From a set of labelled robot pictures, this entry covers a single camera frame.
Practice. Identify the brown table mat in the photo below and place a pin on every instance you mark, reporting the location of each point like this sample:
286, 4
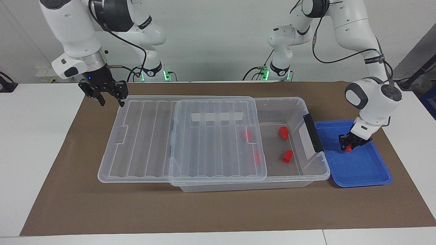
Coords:
204, 211

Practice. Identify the clear ribbed plastic lid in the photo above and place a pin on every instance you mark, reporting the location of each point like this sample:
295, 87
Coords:
204, 149

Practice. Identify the clear plastic storage box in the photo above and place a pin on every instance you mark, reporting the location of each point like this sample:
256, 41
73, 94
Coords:
238, 186

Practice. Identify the red block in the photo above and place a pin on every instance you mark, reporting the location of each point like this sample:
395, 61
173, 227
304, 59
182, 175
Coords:
348, 148
287, 156
258, 157
247, 135
283, 132

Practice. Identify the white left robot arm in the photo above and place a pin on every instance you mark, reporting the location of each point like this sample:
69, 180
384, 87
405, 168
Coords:
374, 98

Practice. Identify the blue plastic tray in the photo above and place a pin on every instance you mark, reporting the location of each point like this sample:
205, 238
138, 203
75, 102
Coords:
354, 166

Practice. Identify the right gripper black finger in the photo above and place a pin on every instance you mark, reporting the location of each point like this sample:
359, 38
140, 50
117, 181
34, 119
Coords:
91, 91
122, 90

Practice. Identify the white wall socket box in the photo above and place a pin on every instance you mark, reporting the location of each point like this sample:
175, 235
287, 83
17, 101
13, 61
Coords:
42, 76

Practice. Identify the black stand pole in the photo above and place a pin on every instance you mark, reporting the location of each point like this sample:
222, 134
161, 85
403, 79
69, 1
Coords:
405, 84

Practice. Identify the blue crate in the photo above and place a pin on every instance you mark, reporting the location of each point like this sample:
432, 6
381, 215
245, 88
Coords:
431, 102

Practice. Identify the white tape strip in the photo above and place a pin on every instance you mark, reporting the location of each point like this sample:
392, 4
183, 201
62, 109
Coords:
218, 116

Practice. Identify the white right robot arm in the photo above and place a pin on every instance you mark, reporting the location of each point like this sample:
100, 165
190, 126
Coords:
75, 30

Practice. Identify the black clamp mount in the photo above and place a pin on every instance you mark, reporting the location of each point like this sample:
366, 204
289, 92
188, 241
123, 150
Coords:
6, 86

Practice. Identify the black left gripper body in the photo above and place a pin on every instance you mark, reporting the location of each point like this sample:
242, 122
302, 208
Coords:
357, 140

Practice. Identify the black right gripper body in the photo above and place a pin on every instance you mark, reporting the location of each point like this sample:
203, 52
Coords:
100, 80

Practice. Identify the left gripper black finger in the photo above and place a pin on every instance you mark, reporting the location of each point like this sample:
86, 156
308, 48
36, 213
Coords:
343, 144
356, 146

